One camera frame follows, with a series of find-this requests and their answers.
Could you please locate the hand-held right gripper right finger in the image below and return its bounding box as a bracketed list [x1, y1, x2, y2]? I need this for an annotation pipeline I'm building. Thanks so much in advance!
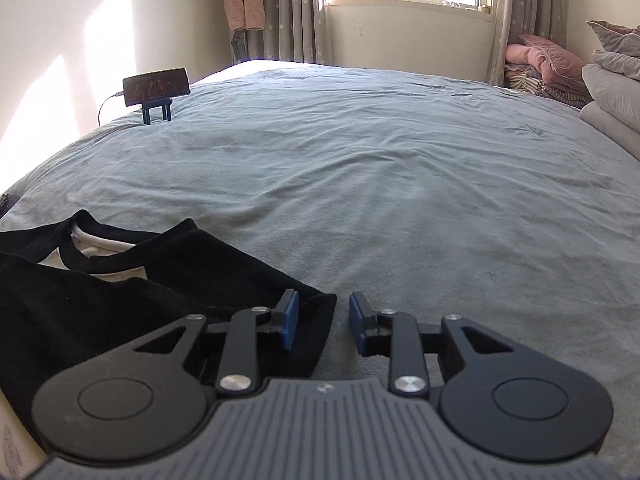
[348, 290, 521, 397]

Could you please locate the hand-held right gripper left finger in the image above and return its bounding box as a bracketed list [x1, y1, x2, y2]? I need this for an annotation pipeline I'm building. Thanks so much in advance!
[132, 287, 301, 397]

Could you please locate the beige and black bear sweatshirt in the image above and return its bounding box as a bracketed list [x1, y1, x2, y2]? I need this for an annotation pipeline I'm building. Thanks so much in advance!
[0, 210, 337, 443]

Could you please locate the bed with grey sheet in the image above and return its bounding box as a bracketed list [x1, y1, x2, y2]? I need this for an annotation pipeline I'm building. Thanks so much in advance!
[0, 59, 640, 480]

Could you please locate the blue phone stand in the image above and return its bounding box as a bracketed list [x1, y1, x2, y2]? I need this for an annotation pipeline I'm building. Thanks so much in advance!
[140, 97, 174, 125]

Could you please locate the black smartphone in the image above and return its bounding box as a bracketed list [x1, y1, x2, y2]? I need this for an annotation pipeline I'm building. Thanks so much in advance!
[122, 67, 191, 109]

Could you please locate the grey hanging cloth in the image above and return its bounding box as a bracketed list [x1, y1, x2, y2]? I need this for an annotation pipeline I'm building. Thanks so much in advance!
[230, 30, 249, 64]

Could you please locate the striped folded blanket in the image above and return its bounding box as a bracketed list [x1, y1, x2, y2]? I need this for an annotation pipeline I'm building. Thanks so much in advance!
[505, 62, 592, 109]

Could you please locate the grey star-patterned curtain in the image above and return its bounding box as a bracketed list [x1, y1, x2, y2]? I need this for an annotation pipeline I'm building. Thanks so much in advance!
[255, 0, 331, 66]
[487, 0, 569, 86]

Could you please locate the pink pillow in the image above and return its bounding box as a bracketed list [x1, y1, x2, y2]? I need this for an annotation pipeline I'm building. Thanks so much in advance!
[505, 34, 589, 87]

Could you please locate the grey pillow with mauve trim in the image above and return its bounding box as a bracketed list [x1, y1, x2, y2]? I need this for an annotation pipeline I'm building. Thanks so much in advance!
[586, 20, 640, 53]

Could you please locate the phone charging cable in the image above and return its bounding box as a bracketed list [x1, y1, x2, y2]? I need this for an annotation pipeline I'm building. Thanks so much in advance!
[97, 91, 126, 127]

